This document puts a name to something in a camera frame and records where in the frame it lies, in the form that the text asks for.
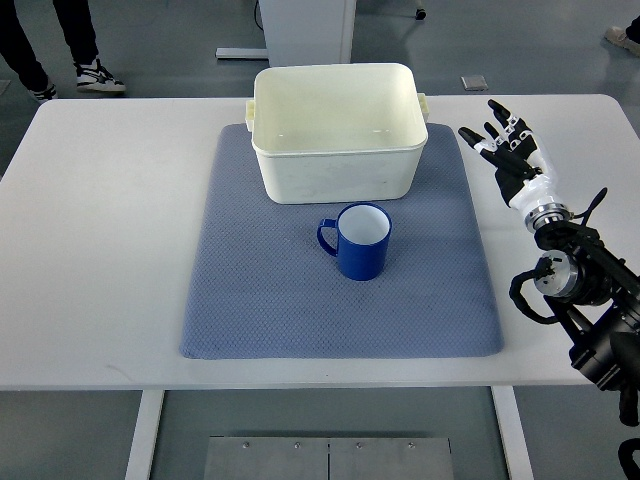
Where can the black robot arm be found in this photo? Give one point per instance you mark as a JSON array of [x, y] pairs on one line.
[[579, 284]]

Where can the blue mug white inside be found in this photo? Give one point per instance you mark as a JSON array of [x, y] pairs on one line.
[[358, 239]]

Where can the cream plastic box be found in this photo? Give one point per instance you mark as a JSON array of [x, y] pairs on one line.
[[337, 133]]

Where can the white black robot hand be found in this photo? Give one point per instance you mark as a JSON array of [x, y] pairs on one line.
[[524, 173]]

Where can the person black trousers sneakers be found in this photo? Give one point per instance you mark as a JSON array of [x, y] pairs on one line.
[[78, 38]]

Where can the white table leg left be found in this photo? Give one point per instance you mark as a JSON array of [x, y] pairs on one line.
[[144, 439]]

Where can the white cabinet base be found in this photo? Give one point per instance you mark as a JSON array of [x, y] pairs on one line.
[[300, 33]]

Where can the small grey floor plate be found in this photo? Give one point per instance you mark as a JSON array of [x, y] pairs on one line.
[[474, 83]]

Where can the white table leg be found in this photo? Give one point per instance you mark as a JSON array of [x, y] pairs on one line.
[[144, 439], [511, 433]]

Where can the beige shoe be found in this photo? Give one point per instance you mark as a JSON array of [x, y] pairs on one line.
[[626, 38]]

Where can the grey metal floor plate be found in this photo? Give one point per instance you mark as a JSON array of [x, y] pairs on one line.
[[328, 458]]

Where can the white table leg right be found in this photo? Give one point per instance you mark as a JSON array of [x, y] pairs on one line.
[[511, 433]]

